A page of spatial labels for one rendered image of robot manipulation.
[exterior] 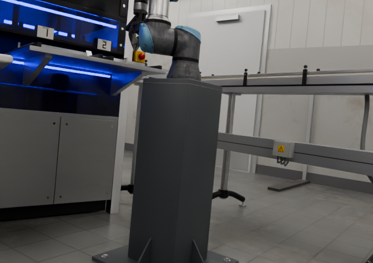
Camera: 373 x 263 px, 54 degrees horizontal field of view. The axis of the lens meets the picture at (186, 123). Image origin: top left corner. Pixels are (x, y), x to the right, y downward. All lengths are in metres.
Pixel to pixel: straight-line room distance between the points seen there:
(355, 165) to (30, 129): 1.70
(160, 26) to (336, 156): 1.17
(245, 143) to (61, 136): 1.18
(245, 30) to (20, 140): 3.60
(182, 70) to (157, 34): 0.18
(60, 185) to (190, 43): 1.12
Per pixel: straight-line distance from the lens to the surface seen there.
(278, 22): 4.91
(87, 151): 2.21
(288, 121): 4.62
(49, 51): 1.70
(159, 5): 1.57
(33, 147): 2.11
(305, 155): 2.22
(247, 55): 4.93
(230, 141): 2.59
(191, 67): 1.54
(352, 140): 4.42
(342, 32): 4.62
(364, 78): 2.06
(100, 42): 2.24
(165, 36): 1.53
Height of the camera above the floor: 0.64
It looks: 1 degrees down
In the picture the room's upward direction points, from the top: 5 degrees clockwise
